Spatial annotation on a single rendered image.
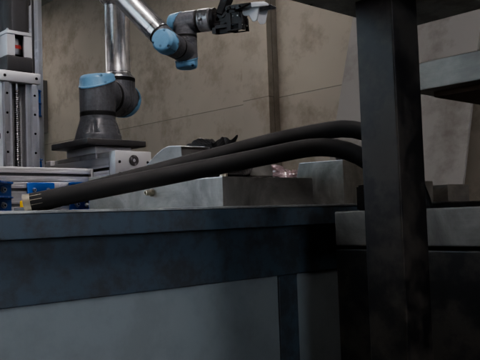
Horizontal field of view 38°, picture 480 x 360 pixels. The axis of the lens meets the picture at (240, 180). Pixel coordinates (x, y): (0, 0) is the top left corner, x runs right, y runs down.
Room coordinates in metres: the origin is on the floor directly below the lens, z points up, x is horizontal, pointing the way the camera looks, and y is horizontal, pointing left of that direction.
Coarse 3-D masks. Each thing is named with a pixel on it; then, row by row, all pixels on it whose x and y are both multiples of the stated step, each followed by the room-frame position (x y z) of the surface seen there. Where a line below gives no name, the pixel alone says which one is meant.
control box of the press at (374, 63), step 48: (336, 0) 0.92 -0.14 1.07; (384, 0) 0.89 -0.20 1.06; (432, 0) 0.93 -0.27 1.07; (384, 48) 0.90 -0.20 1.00; (384, 96) 0.90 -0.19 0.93; (384, 144) 0.90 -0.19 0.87; (384, 192) 0.90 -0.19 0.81; (384, 240) 0.91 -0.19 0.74; (384, 288) 0.91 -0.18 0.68; (384, 336) 0.91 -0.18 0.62; (432, 336) 0.93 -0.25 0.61
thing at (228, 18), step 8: (208, 16) 2.21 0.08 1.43; (216, 16) 2.23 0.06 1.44; (224, 16) 2.22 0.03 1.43; (232, 16) 2.19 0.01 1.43; (240, 16) 2.18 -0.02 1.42; (216, 24) 2.23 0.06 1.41; (224, 24) 2.22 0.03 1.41; (232, 24) 2.19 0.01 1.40; (240, 24) 2.18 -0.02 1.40; (248, 24) 2.23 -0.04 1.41; (216, 32) 2.24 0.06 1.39; (224, 32) 2.24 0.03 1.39; (232, 32) 2.24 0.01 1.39
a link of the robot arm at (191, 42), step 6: (186, 36) 2.24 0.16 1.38; (192, 36) 2.25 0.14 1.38; (186, 42) 2.20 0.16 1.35; (192, 42) 2.25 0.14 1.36; (192, 48) 2.24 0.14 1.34; (186, 54) 2.21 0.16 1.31; (192, 54) 2.25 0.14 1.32; (180, 60) 2.23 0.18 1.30; (186, 60) 2.24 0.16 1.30; (192, 60) 2.25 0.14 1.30; (180, 66) 2.25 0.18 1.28; (186, 66) 2.25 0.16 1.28; (192, 66) 2.26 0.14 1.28
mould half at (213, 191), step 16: (160, 160) 1.46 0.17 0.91; (96, 176) 1.66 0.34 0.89; (224, 176) 1.32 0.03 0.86; (240, 176) 1.35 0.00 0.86; (256, 176) 1.55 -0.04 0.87; (272, 176) 1.58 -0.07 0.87; (160, 192) 1.47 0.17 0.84; (176, 192) 1.42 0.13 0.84; (192, 192) 1.39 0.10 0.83; (208, 192) 1.35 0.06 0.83; (224, 192) 1.32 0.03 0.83; (240, 192) 1.35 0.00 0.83; (256, 192) 1.38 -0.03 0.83; (272, 192) 1.41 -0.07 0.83; (288, 192) 1.44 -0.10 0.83; (304, 192) 1.48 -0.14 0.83; (96, 208) 1.66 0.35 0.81; (112, 208) 1.61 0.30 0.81; (128, 208) 1.56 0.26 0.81
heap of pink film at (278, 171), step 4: (272, 168) 1.83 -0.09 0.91; (276, 168) 1.81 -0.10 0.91; (280, 168) 1.81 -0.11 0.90; (272, 172) 1.81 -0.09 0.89; (276, 172) 1.81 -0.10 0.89; (280, 172) 1.80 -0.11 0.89; (284, 172) 1.80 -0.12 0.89; (288, 172) 1.81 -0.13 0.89; (292, 172) 1.85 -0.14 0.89; (296, 172) 1.79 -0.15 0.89; (280, 176) 1.79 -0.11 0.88; (284, 176) 1.79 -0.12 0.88; (288, 176) 1.79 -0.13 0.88; (292, 176) 1.80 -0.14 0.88; (296, 176) 1.79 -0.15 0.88
